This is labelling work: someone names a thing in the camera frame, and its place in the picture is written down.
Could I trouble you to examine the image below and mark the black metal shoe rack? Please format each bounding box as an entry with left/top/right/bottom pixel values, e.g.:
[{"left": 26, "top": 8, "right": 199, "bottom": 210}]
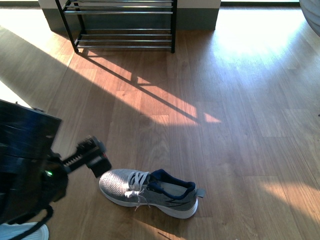
[{"left": 55, "top": 0, "right": 178, "bottom": 53}]

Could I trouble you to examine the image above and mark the black cable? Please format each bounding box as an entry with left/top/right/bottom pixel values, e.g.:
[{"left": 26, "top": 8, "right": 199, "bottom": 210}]
[{"left": 6, "top": 204, "right": 55, "bottom": 240}]

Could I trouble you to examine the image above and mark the grey knit sneaker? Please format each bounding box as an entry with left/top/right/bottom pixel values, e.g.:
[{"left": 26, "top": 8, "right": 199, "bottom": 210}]
[{"left": 99, "top": 169, "right": 206, "bottom": 219}]

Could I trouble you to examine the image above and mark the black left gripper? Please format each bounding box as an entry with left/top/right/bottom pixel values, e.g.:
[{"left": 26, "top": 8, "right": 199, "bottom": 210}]
[{"left": 0, "top": 100, "right": 112, "bottom": 224}]

